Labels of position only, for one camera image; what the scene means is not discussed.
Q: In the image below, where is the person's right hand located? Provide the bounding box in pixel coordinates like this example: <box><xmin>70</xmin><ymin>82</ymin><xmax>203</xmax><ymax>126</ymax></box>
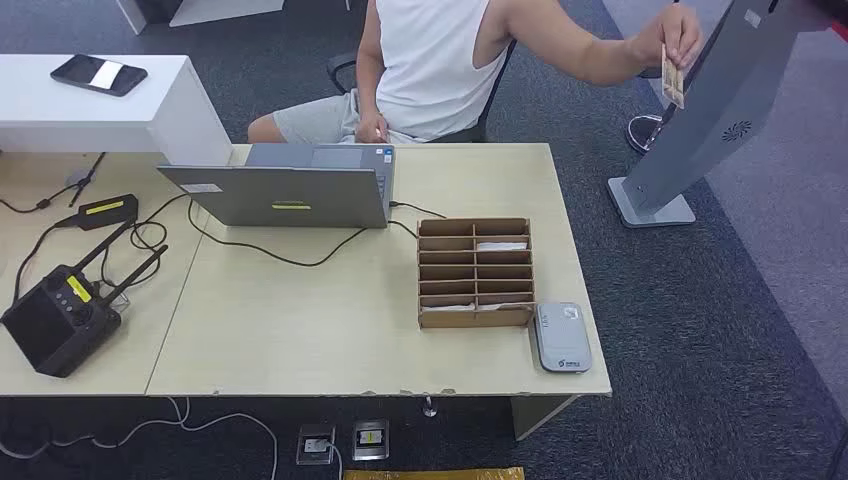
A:
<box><xmin>354</xmin><ymin>112</ymin><xmax>391</xmax><ymax>144</ymax></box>

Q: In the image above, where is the person's left hand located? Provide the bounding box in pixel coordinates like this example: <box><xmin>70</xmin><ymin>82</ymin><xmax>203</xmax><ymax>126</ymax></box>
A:
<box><xmin>635</xmin><ymin>3</ymin><xmax>704</xmax><ymax>73</ymax></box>

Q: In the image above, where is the cardboard card organizer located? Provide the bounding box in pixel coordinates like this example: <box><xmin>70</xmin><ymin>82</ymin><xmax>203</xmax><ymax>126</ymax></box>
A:
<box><xmin>416</xmin><ymin>217</ymin><xmax>537</xmax><ymax>331</ymax></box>

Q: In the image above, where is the person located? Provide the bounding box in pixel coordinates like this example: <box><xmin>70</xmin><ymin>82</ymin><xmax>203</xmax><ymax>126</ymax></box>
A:
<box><xmin>248</xmin><ymin>0</ymin><xmax>704</xmax><ymax>146</ymax></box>

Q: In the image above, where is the grey card reader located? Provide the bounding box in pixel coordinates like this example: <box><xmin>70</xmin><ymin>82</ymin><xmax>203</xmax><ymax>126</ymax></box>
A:
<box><xmin>533</xmin><ymin>301</ymin><xmax>594</xmax><ymax>374</ymax></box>

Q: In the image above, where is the black office chair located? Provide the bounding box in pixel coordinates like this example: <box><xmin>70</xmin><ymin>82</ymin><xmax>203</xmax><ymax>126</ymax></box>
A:
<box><xmin>326</xmin><ymin>39</ymin><xmax>518</xmax><ymax>144</ymax></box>

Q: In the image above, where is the grey kiosk stand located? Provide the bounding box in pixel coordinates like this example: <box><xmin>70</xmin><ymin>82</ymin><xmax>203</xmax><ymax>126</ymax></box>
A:
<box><xmin>606</xmin><ymin>0</ymin><xmax>848</xmax><ymax>230</ymax></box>

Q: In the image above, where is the grey laptop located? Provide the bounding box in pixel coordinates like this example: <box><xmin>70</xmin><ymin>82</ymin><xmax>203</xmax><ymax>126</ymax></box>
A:
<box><xmin>157</xmin><ymin>142</ymin><xmax>397</xmax><ymax>230</ymax></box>

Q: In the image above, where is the silver stanchion base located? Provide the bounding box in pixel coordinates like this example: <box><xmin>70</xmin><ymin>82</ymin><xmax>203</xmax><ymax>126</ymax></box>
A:
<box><xmin>625</xmin><ymin>113</ymin><xmax>667</xmax><ymax>155</ymax></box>

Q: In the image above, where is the white furniture panel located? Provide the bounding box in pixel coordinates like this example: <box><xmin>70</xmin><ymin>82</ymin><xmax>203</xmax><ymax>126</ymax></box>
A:
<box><xmin>115</xmin><ymin>0</ymin><xmax>286</xmax><ymax>36</ymax></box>

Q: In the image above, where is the white counter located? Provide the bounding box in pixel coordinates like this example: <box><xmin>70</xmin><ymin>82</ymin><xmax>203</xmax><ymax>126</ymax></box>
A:
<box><xmin>0</xmin><ymin>54</ymin><xmax>234</xmax><ymax>167</ymax></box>

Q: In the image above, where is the black power adapter yellow label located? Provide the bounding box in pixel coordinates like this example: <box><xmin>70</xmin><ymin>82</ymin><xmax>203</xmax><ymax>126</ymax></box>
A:
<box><xmin>78</xmin><ymin>193</ymin><xmax>140</xmax><ymax>232</ymax></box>

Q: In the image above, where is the black smartphone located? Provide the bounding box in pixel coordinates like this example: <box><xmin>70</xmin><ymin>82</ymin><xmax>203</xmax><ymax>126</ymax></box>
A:
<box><xmin>50</xmin><ymin>54</ymin><xmax>149</xmax><ymax>98</ymax></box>

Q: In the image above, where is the clear plastic stand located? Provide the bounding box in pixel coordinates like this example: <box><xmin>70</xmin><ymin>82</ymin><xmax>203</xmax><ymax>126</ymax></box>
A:
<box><xmin>95</xmin><ymin>281</ymin><xmax>132</xmax><ymax>313</ymax></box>

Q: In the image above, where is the floor socket with yellow label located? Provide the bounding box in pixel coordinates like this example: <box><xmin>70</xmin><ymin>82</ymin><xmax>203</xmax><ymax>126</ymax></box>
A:
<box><xmin>351</xmin><ymin>419</ymin><xmax>390</xmax><ymax>462</ymax></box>

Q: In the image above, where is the floor socket with white plug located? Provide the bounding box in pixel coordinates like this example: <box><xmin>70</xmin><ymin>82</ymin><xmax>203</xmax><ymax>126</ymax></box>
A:
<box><xmin>296</xmin><ymin>424</ymin><xmax>337</xmax><ymax>466</ymax></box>

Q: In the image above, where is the beige desk leg panel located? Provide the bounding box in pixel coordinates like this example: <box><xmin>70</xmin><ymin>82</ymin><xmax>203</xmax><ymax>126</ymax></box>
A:
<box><xmin>510</xmin><ymin>395</ymin><xmax>579</xmax><ymax>442</ymax></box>

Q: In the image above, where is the yellow package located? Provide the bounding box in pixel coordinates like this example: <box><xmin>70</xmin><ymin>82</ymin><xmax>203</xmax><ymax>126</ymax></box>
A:
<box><xmin>343</xmin><ymin>467</ymin><xmax>526</xmax><ymax>480</ymax></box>

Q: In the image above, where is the black remote controller with antennas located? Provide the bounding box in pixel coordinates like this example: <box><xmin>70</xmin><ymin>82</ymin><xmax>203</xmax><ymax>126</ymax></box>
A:
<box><xmin>0</xmin><ymin>221</ymin><xmax>170</xmax><ymax>379</ymax></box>

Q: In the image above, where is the black laptop power cable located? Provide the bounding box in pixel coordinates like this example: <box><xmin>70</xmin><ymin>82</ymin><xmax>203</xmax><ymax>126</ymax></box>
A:
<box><xmin>99</xmin><ymin>193</ymin><xmax>448</xmax><ymax>293</ymax></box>

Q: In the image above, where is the thin black cable with stand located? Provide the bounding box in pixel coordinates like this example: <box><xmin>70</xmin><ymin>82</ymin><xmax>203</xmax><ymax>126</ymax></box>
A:
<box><xmin>0</xmin><ymin>152</ymin><xmax>107</xmax><ymax>215</ymax></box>

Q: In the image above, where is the long white floor cable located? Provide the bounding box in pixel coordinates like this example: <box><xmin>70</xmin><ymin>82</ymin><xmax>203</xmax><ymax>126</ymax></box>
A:
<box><xmin>0</xmin><ymin>396</ymin><xmax>280</xmax><ymax>480</ymax></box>

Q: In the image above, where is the black mains cord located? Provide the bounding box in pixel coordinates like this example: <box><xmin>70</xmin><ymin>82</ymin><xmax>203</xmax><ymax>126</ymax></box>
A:
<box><xmin>13</xmin><ymin>215</ymin><xmax>81</xmax><ymax>303</ymax></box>

